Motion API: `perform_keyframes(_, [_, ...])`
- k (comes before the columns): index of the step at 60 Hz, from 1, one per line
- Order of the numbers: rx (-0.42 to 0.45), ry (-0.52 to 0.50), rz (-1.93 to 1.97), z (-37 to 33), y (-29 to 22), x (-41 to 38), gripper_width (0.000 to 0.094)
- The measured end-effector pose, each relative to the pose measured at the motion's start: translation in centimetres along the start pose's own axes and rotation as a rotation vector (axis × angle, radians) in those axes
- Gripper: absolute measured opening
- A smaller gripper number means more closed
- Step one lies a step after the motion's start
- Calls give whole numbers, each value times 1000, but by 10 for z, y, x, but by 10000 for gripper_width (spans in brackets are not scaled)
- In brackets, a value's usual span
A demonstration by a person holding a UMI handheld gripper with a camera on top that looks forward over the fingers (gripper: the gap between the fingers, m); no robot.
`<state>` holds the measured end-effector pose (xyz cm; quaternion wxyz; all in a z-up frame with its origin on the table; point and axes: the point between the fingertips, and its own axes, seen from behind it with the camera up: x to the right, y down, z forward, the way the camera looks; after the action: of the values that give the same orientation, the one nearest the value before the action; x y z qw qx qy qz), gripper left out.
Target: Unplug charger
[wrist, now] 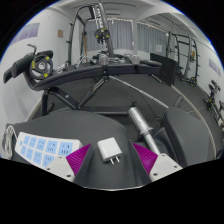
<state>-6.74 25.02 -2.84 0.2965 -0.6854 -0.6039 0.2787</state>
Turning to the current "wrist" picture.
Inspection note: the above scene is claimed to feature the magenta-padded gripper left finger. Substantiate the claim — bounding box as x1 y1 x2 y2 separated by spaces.
44 143 93 186

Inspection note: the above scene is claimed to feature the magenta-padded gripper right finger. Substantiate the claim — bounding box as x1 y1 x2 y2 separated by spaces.
131 142 184 184

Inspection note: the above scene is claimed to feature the white charger block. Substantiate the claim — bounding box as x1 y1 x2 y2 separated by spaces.
96 137 123 165

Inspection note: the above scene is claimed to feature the white power strip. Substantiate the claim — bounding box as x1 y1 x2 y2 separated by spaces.
14 131 84 168

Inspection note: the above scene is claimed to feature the black padded seat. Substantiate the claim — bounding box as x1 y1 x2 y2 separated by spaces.
159 107 214 168

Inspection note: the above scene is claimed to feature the long thin silver bar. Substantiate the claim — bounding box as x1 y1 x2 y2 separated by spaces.
109 75 170 110

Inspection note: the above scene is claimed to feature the black weight bench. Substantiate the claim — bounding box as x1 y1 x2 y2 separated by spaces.
3 49 163 116

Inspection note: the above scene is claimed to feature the black exercise machine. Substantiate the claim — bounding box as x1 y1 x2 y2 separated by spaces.
204 79 224 126

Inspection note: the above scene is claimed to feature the black box panel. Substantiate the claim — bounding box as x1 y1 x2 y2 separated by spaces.
149 52 178 88

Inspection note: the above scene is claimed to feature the silver dumbbell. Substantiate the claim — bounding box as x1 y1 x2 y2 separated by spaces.
98 53 111 66
128 53 143 66

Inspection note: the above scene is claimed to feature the black power rack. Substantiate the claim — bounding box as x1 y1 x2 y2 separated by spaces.
166 31 198 88

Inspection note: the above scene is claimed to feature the grey window curtain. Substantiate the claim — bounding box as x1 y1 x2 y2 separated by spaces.
136 22 168 54
84 19 134 51

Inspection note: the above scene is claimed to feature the hanging black yellow weight plate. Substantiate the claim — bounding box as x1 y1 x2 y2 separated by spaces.
94 27 111 44

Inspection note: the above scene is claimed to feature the white coiled power cable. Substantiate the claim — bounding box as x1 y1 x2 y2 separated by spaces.
1 124 18 158

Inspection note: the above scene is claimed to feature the small purple wall poster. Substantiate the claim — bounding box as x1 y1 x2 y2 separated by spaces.
208 58 223 78

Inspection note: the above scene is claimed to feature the large purple wall poster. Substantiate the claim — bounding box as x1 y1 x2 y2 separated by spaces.
11 22 41 44

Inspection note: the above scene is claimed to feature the black cable machine frame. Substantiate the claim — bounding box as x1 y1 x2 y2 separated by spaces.
66 3 116 66

